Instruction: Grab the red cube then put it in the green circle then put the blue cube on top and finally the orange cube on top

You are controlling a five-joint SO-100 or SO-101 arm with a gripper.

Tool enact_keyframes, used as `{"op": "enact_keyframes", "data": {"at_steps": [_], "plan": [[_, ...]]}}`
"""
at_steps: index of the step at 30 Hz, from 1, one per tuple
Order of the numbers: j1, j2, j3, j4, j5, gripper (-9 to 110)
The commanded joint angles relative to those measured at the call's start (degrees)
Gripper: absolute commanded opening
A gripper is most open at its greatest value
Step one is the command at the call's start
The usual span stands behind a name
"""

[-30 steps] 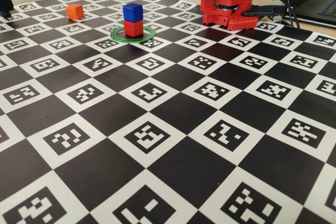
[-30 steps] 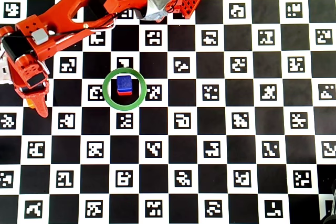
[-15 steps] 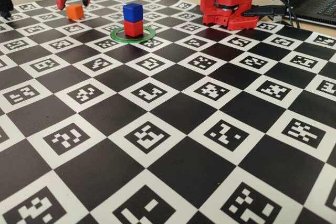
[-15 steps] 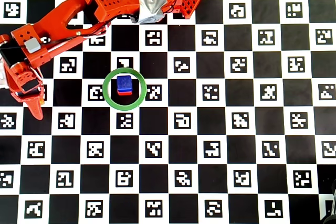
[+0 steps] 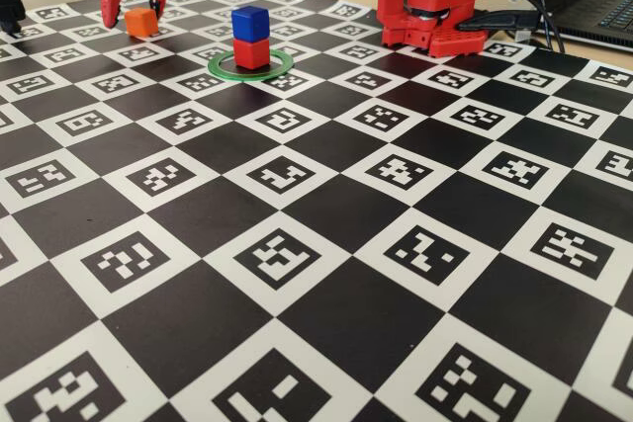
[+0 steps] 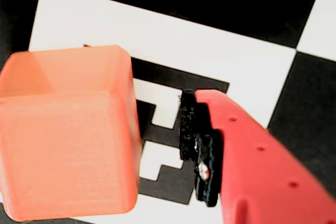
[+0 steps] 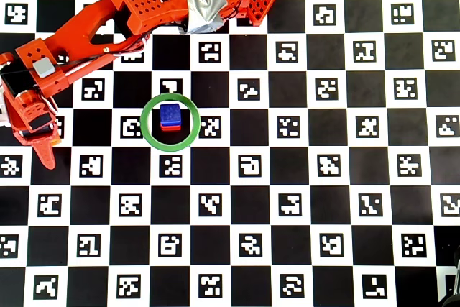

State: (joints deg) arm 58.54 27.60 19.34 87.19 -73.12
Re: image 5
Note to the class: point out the black camera stand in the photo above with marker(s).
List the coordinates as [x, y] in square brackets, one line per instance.
[10, 2]

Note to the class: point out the red robot arm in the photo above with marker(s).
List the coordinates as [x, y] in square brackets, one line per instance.
[430, 2]

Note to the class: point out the black white marker mat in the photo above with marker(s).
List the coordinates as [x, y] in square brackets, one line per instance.
[316, 293]

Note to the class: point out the black flat power connector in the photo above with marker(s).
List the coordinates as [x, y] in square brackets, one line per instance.
[499, 22]

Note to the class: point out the blue cube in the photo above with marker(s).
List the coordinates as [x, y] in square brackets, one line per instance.
[249, 24]

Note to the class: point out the red cube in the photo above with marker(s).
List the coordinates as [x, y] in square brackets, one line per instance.
[249, 54]

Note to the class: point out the orange cube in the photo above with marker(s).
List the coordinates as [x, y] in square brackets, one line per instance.
[141, 23]

